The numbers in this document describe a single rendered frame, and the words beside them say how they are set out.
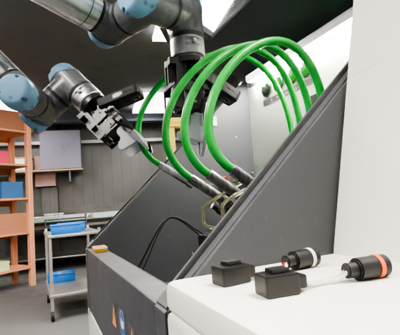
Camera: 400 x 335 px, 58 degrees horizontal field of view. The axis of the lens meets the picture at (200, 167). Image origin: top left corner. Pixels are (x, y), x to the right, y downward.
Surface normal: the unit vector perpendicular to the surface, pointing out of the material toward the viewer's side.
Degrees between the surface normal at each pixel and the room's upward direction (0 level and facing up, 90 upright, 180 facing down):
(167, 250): 90
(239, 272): 90
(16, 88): 90
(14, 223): 90
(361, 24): 76
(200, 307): 68
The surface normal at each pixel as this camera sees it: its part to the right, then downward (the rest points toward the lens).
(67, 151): 0.25, -0.10
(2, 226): 0.80, -0.11
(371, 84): -0.90, -0.21
